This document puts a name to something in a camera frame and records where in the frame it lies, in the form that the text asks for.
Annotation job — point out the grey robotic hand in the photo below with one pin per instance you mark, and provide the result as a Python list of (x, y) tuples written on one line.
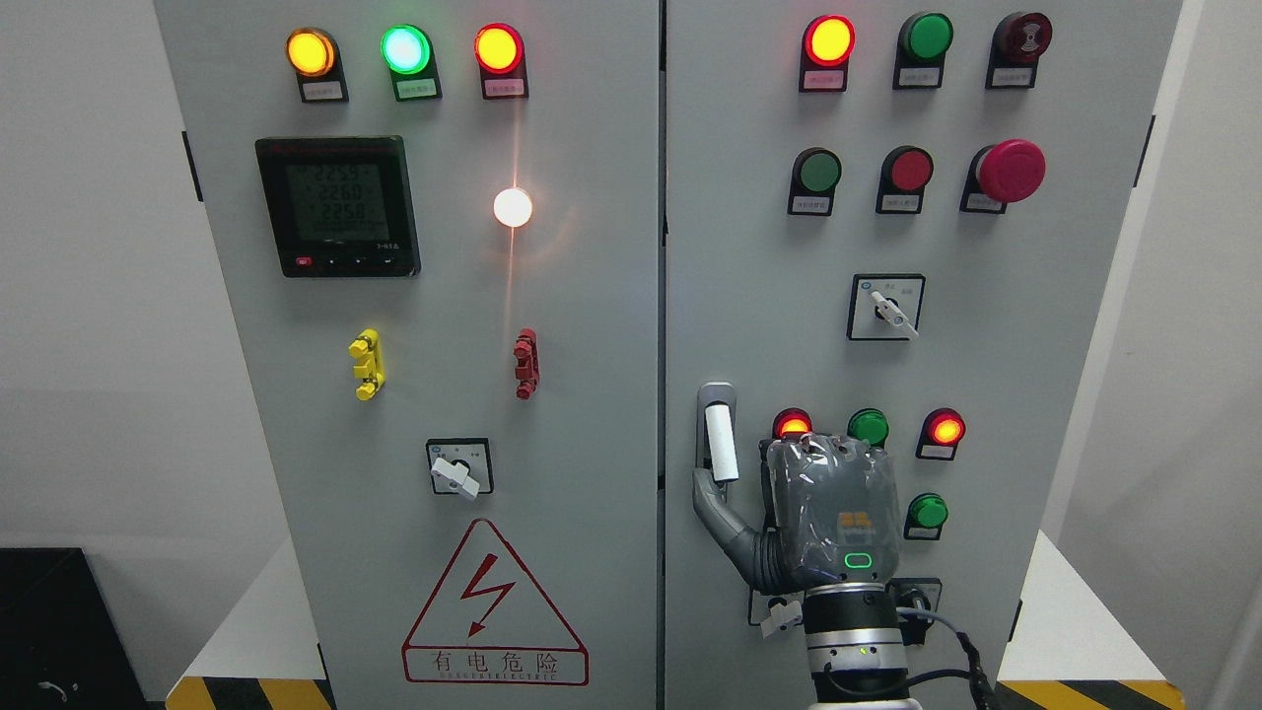
[(836, 513)]

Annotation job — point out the silver door swing handle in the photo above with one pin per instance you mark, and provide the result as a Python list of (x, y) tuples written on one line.
[(716, 448)]

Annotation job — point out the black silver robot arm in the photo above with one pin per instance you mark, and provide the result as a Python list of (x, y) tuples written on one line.
[(854, 648)]

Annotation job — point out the grey right cabinet door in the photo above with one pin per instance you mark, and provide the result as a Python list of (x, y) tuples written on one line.
[(760, 298)]

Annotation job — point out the grey cabinet door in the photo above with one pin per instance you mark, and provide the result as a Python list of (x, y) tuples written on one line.
[(760, 298), (575, 466)]

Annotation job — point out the grey left cabinet door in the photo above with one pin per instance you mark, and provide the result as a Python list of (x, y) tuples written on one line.
[(575, 466)]

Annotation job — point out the green lamp lower middle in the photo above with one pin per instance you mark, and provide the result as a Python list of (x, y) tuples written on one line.
[(870, 425)]

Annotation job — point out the red lit lamp lower left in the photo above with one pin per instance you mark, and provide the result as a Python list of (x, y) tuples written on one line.
[(791, 422)]

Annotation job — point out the red lit lamp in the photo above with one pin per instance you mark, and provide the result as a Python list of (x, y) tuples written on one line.
[(827, 44), (941, 433), (791, 422)]

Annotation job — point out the green button bottom right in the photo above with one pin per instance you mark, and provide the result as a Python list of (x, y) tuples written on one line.
[(926, 517)]

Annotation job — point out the red lit lamp lower right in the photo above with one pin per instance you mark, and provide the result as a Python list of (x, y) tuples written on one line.
[(941, 433)]

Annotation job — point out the white platform with hazard stripes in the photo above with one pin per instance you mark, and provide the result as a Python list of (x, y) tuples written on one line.
[(1068, 651)]

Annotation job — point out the green push button second row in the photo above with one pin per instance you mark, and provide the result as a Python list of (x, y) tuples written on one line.
[(815, 175)]

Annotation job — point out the red push button second row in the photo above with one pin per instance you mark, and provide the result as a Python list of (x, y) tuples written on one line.
[(904, 175)]

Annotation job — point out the red terminal connector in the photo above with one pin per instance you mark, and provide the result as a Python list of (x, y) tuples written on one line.
[(527, 372)]

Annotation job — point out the red electric danger warning sticker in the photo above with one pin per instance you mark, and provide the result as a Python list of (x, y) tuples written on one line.
[(488, 621)]

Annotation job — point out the red emergency stop mushroom button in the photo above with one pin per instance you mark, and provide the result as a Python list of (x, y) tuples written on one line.
[(1001, 174)]

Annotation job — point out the white glowing indicator lamp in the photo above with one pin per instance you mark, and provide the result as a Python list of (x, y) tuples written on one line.
[(512, 207)]

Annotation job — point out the red lit lamp top right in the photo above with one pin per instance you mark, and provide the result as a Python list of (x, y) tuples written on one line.
[(827, 44)]

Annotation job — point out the green push button top row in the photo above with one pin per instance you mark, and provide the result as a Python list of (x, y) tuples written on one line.
[(922, 44)]

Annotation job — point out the yellow terminal connector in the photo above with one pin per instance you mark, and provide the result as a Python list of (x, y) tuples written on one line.
[(368, 364)]

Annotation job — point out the dark red buzzer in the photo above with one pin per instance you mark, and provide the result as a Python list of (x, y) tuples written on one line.
[(1017, 44)]

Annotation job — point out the red indicator lamp top left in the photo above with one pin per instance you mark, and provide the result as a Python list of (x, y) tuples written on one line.
[(500, 54)]

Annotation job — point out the black digital power meter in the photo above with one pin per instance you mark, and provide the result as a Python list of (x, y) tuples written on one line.
[(340, 206)]

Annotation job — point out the green indicator lamp top left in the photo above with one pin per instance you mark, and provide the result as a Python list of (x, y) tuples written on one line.
[(409, 56)]

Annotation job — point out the yellow indicator lamp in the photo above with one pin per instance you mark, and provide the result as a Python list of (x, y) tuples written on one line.
[(316, 59)]

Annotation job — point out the black box lower left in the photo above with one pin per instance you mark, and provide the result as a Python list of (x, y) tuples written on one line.
[(59, 648)]

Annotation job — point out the lower white selector switch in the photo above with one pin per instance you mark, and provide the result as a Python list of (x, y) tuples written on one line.
[(774, 614)]

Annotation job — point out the black rotary knob switch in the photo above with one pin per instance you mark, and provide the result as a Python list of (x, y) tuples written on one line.
[(915, 593)]

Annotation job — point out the upper right white selector switch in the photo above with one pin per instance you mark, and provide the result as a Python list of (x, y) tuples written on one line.
[(885, 306)]

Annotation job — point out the left white rotary selector switch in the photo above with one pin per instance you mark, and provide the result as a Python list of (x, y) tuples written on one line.
[(460, 467)]

